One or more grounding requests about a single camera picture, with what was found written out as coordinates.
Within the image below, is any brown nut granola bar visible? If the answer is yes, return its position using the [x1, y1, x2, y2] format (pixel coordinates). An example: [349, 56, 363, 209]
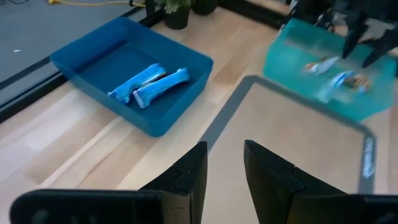
[343, 74, 373, 94]

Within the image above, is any blue and white granola bar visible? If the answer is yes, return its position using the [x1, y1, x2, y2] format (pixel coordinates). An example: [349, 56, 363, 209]
[317, 70, 355, 102]

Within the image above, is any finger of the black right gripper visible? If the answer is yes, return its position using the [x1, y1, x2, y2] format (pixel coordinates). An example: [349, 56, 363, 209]
[341, 12, 369, 60]
[362, 23, 398, 68]

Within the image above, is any bushy green potted plant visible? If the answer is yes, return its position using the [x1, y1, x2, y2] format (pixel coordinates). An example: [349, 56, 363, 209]
[154, 0, 192, 30]

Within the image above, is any beige mat with black border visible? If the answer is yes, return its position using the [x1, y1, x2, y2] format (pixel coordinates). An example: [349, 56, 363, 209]
[198, 74, 377, 224]

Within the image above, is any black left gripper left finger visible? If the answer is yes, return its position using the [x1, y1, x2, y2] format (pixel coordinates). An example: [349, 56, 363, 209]
[138, 141, 208, 224]

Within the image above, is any small grassy potted plant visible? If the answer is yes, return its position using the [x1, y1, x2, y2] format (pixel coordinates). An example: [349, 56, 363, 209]
[191, 0, 219, 16]

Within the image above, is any blue plastic tray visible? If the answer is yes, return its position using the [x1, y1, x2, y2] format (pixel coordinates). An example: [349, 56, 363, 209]
[49, 16, 215, 138]

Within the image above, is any green plastic tray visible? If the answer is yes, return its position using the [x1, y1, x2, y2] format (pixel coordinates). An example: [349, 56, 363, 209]
[262, 17, 398, 123]

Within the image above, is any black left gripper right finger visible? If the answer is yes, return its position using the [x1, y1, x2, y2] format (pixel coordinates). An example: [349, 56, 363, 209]
[243, 139, 346, 224]

